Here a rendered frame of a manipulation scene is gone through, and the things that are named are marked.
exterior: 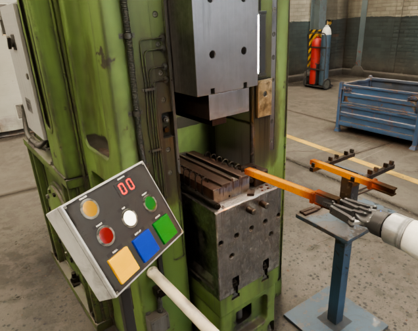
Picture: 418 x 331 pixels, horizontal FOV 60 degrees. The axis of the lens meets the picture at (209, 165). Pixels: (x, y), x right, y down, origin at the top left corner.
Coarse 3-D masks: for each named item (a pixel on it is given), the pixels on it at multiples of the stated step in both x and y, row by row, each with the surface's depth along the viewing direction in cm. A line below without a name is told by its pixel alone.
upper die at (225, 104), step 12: (180, 96) 146; (192, 96) 139; (204, 96) 132; (216, 96) 133; (228, 96) 136; (240, 96) 140; (180, 108) 148; (192, 108) 141; (204, 108) 134; (216, 108) 134; (228, 108) 138; (240, 108) 142
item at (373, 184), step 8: (312, 160) 169; (328, 168) 162; (336, 168) 159; (344, 176) 155; (352, 176) 152; (360, 176) 151; (368, 184) 145; (376, 184) 143; (384, 184) 142; (384, 192) 141; (392, 192) 139
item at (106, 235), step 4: (104, 228) 98; (100, 232) 96; (104, 232) 97; (108, 232) 98; (100, 236) 96; (104, 236) 97; (108, 236) 98; (112, 236) 99; (104, 240) 96; (108, 240) 97
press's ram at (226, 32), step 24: (168, 0) 126; (192, 0) 116; (216, 0) 121; (240, 0) 127; (168, 24) 130; (192, 24) 119; (216, 24) 124; (240, 24) 130; (192, 48) 122; (216, 48) 127; (240, 48) 133; (192, 72) 126; (216, 72) 130; (240, 72) 136
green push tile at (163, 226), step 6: (162, 216) 115; (168, 216) 117; (156, 222) 112; (162, 222) 114; (168, 222) 116; (156, 228) 111; (162, 228) 113; (168, 228) 115; (174, 228) 117; (162, 234) 112; (168, 234) 114; (174, 234) 116; (162, 240) 112; (168, 240) 113
